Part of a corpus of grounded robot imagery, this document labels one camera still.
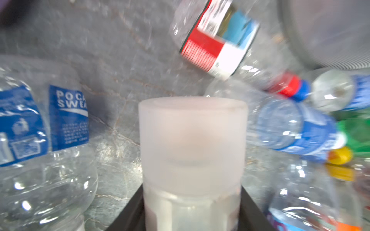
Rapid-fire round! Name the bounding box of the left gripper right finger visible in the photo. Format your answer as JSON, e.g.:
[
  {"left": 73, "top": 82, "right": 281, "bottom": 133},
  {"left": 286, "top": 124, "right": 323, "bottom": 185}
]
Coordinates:
[{"left": 238, "top": 187, "right": 275, "bottom": 231}]

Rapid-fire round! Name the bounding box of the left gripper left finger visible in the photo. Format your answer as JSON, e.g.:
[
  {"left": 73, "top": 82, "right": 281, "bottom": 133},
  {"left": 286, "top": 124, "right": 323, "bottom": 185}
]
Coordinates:
[{"left": 106, "top": 185, "right": 145, "bottom": 231}]

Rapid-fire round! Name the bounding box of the white milky bottle yellow label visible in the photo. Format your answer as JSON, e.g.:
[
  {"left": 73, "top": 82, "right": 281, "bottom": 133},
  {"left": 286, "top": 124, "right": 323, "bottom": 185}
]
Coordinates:
[{"left": 138, "top": 97, "right": 248, "bottom": 231}]

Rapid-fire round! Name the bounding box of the pocari sweat bottle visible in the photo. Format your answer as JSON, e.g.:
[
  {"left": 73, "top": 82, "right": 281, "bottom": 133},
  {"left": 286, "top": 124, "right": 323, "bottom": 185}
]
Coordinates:
[
  {"left": 205, "top": 80, "right": 347, "bottom": 163},
  {"left": 1, "top": 55, "right": 98, "bottom": 231}
]

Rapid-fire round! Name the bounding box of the grey mesh waste bin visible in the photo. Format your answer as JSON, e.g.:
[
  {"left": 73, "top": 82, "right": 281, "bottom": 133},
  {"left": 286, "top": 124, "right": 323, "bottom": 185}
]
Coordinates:
[{"left": 277, "top": 1, "right": 370, "bottom": 70}]

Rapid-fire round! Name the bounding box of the blue cartoon label water bottle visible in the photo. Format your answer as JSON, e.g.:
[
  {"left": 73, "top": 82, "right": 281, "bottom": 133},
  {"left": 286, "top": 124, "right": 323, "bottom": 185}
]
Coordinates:
[{"left": 264, "top": 161, "right": 362, "bottom": 231}]

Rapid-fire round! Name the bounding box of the orange NFC juice bottle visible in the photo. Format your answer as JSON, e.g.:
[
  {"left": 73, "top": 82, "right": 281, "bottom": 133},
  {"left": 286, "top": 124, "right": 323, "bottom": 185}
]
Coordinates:
[{"left": 326, "top": 164, "right": 370, "bottom": 231}]

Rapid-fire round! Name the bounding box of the yellow bottle cap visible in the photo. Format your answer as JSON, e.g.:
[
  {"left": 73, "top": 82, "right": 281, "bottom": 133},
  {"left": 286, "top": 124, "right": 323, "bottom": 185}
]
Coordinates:
[{"left": 328, "top": 146, "right": 354, "bottom": 165}]

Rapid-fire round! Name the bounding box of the green Sprite bottle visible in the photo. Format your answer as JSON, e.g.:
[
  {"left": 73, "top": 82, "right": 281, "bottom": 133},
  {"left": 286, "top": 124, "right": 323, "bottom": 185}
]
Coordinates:
[{"left": 332, "top": 110, "right": 370, "bottom": 158}]

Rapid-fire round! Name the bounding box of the small crushed blue bottle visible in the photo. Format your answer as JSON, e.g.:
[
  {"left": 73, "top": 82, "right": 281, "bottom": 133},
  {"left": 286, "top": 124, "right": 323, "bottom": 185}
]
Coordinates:
[{"left": 303, "top": 68, "right": 370, "bottom": 113}]

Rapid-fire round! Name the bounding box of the red label clear bottle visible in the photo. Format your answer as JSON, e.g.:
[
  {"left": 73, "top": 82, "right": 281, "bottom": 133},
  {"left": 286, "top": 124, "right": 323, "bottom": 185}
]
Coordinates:
[{"left": 170, "top": 1, "right": 303, "bottom": 98}]

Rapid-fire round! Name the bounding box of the purple spoon pink handle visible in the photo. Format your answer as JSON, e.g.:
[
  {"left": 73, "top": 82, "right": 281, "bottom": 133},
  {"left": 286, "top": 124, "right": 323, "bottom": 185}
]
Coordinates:
[{"left": 0, "top": 0, "right": 12, "bottom": 13}]

